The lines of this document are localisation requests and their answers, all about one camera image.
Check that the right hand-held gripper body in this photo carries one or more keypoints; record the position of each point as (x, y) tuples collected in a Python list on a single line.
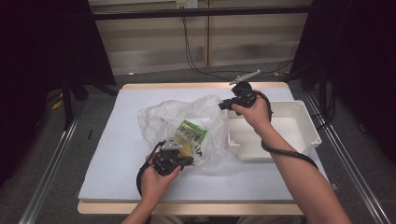
[(244, 93)]

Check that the black horizontal bar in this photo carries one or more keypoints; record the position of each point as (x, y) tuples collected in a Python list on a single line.
[(202, 12)]

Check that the white plastic bin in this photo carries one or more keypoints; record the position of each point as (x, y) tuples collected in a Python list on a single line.
[(295, 124)]

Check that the small black floor item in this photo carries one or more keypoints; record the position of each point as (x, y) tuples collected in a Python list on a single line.
[(90, 133)]

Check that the dark curtain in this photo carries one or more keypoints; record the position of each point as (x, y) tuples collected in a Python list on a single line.
[(364, 62), (37, 62)]

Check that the green snack packet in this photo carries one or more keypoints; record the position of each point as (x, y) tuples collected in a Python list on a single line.
[(193, 132)]

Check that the black stand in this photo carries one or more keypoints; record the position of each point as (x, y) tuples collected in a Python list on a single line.
[(67, 105), (322, 90)]

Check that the white table mat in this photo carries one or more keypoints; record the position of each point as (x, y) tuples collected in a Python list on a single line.
[(109, 168)]

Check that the white wall socket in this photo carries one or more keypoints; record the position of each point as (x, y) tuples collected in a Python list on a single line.
[(186, 3)]

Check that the person's left hand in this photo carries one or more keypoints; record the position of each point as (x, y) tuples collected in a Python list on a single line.
[(154, 185)]

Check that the clear plastic bag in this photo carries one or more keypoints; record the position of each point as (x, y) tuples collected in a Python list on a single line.
[(162, 118)]

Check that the metal floor rail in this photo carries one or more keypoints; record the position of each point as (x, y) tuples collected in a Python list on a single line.
[(351, 161), (46, 177)]

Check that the small yellow floor item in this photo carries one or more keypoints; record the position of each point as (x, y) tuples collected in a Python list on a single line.
[(57, 104)]

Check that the wooden table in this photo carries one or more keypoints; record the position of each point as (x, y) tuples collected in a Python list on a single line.
[(202, 209)]

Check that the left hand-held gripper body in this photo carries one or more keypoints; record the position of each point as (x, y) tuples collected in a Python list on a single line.
[(171, 145)]

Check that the person's right hand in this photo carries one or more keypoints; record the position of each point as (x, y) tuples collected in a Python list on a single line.
[(257, 115)]

